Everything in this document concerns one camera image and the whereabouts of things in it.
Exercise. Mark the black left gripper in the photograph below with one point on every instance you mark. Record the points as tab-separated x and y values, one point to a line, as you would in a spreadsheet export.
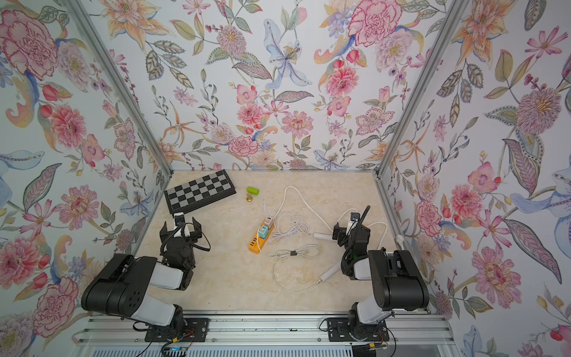
193	236

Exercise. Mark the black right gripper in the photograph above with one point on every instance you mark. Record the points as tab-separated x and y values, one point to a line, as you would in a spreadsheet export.
341	232

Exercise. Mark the white electric toothbrush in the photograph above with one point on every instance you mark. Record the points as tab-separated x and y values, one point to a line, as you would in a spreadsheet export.
323	236
329	273

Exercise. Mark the teal usb wall charger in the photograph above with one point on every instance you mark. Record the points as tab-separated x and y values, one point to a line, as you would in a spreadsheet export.
263	232

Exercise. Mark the pink usb wall charger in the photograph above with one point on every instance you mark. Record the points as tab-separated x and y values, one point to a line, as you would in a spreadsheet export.
268	223

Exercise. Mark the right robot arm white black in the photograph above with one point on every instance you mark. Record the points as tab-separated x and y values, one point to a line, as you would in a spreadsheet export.
396	280

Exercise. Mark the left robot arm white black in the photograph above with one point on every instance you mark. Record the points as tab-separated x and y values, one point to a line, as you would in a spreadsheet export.
120	289

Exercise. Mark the black white folding chessboard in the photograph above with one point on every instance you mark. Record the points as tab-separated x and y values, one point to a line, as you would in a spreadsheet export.
199	193

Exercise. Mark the green cylinder block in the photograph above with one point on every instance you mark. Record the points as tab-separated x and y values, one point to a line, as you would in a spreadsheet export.
253	191

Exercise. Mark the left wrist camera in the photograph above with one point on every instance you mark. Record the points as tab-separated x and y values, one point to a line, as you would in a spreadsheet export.
181	229

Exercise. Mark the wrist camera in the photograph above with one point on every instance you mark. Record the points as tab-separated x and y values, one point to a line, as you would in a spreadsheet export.
181	229
354	219

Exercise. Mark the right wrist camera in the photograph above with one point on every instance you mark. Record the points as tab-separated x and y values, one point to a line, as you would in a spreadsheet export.
354	219

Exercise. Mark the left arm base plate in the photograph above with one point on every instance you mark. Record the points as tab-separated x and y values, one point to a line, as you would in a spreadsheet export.
190	330

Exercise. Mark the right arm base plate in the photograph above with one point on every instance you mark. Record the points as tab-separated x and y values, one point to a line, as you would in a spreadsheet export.
344	330

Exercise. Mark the aluminium front rail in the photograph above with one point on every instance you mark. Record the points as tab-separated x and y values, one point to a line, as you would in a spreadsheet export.
267	328

